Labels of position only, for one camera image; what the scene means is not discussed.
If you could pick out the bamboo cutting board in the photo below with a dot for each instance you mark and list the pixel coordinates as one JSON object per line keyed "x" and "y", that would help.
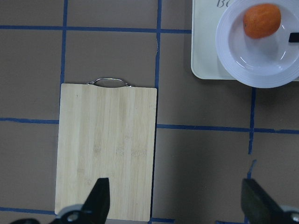
{"x": 107, "y": 133}

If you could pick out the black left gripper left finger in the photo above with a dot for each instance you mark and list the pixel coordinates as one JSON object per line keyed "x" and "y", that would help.
{"x": 97, "y": 205}

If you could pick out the orange fruit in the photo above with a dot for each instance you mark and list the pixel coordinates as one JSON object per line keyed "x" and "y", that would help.
{"x": 261, "y": 20}

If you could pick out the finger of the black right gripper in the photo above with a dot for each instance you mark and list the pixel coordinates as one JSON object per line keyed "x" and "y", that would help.
{"x": 294, "y": 37}

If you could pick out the white round plate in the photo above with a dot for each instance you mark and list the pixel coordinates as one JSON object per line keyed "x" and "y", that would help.
{"x": 262, "y": 63}

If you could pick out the cream bear tray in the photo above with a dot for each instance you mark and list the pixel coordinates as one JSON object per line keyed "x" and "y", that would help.
{"x": 205, "y": 18}

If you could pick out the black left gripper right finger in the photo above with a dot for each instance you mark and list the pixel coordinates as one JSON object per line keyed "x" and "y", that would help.
{"x": 257, "y": 206}

